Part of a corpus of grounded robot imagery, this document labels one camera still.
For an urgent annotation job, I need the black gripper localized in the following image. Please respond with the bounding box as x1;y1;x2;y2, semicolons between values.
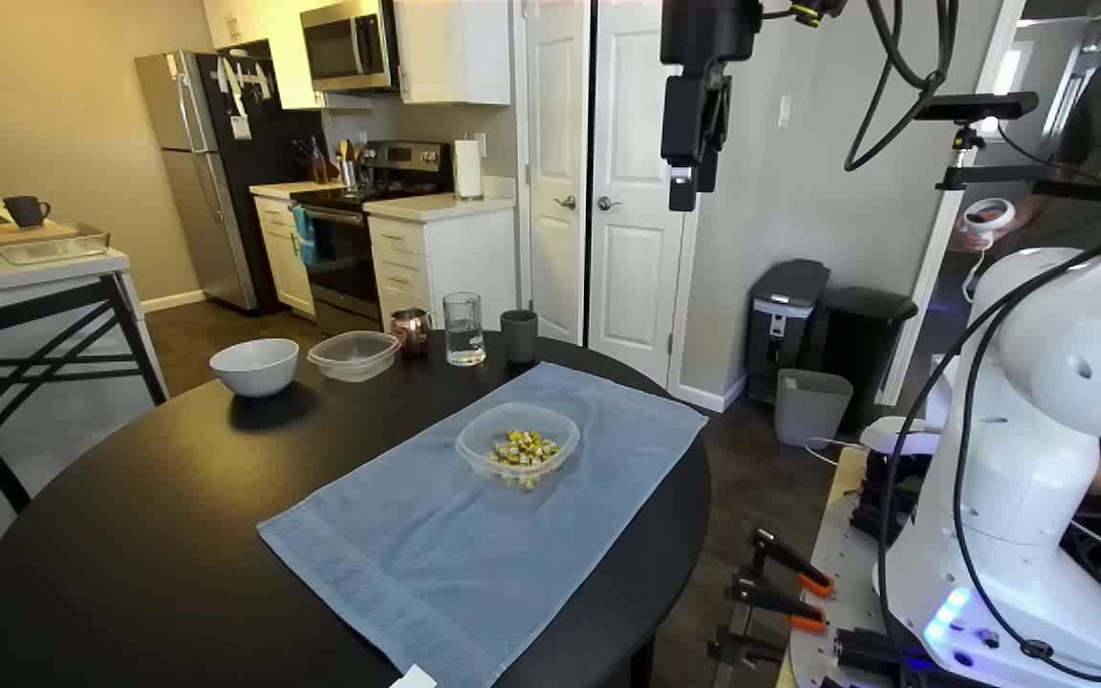
658;0;766;214

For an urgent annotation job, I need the white handheld controller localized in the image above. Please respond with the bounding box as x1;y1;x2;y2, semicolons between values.
956;190;1029;261

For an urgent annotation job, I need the yellow candies pile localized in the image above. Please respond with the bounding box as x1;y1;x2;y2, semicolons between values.
487;429;565;476

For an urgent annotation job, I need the clear plastic bowl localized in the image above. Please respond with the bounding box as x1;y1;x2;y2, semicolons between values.
451;400;584;493

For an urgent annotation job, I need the white paper towel roll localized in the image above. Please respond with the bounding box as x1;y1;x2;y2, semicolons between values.
451;134;488;203

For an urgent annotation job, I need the blue hanging dish towel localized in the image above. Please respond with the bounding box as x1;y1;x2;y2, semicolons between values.
286;203;321;267

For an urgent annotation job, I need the white ceramic bowl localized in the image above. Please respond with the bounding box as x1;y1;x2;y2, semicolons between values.
207;336;302;400

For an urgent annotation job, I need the black trash can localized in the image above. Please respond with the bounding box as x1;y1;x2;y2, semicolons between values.
744;257;835;410
816;284;922;413

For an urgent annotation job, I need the dark grey cup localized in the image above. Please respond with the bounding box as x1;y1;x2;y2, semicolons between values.
497;306;543;373

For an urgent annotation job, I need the small grey bin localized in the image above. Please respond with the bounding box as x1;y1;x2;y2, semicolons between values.
774;367;858;452

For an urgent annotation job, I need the clear drinking glass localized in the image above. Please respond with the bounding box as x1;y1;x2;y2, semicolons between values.
441;290;488;372

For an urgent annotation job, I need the small dark candle jar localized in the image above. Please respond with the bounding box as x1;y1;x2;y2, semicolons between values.
390;306;436;360

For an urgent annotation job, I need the kitchen utensil holder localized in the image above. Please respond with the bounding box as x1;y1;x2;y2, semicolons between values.
329;134;371;195

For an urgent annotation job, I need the stainless steel microwave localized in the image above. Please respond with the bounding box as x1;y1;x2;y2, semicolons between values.
297;0;399;94

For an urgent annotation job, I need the black box with white top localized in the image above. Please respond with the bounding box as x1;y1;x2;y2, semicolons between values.
845;413;953;548

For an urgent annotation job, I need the empty clear plastic container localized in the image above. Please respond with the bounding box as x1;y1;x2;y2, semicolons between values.
305;327;402;385

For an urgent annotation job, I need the black orange bar clamp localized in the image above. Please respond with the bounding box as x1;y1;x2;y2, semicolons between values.
705;623;797;669
722;572;835;637
750;525;839;604

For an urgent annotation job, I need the stainless steel refrigerator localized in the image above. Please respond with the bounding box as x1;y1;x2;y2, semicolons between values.
133;39;329;318

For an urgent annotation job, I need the glass baking dish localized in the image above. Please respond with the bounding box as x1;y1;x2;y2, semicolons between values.
0;223;116;270

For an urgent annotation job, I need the dark mug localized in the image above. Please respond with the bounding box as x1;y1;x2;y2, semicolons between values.
0;190;56;232

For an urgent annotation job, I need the black hanging arm cable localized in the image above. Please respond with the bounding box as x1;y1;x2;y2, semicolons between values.
843;0;964;176

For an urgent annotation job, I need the white wall cabinet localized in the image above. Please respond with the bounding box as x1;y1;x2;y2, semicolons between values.
390;0;515;110
199;0;329;115

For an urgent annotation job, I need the black camera stand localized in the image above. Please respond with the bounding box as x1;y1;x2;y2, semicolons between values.
933;120;1004;197

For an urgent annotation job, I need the black stereo camera bar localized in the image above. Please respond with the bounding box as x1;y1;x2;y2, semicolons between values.
909;88;1044;125

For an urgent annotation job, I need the black base cable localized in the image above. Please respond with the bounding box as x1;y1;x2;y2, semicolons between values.
874;208;1101;685

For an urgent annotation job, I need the white top black frame table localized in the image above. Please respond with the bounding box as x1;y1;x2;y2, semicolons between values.
0;246;172;517

